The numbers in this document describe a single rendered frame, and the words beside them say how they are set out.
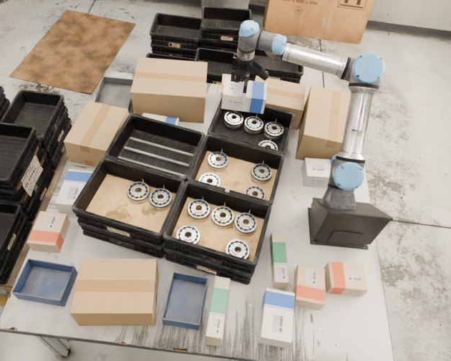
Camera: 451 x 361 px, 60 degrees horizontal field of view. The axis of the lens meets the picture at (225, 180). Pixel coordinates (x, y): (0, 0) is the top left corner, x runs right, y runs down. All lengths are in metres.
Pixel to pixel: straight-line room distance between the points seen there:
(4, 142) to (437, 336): 2.85
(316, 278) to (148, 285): 0.71
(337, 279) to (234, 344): 0.52
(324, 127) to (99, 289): 1.34
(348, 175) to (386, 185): 1.65
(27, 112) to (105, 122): 0.97
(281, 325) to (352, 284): 0.38
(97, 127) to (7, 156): 0.70
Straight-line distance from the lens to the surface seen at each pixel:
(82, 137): 2.07
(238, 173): 1.93
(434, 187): 3.46
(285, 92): 2.35
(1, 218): 2.65
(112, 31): 4.27
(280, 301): 1.70
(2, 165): 2.58
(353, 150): 1.65
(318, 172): 2.08
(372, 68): 1.64
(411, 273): 2.95
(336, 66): 1.78
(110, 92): 2.52
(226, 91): 1.85
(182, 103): 2.21
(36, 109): 3.00
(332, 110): 2.26
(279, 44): 1.67
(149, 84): 2.24
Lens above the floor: 2.36
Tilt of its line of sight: 54 degrees down
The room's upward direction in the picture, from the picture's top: 8 degrees clockwise
